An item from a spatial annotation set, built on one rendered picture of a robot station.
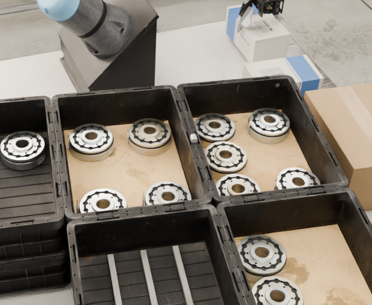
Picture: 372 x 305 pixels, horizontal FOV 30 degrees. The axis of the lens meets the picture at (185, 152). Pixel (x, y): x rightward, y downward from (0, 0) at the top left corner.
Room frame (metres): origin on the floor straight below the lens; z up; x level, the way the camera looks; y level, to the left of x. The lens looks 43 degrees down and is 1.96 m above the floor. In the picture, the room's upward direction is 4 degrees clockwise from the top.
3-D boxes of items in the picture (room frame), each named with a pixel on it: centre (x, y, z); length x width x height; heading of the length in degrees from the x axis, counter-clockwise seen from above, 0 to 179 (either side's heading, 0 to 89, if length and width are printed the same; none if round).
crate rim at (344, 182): (1.21, -0.16, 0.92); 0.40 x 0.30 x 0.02; 15
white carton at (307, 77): (1.65, -0.26, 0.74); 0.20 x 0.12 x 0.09; 111
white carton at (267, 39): (1.88, -0.19, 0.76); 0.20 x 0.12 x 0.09; 26
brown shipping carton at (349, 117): (1.36, -0.45, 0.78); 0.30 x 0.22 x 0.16; 18
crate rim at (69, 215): (1.13, 0.13, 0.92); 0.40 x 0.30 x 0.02; 15
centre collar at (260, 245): (0.91, -0.17, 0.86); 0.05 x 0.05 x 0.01
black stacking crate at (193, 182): (1.13, 0.13, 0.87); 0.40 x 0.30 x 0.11; 15
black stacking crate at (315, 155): (1.21, -0.16, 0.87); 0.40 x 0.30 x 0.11; 15
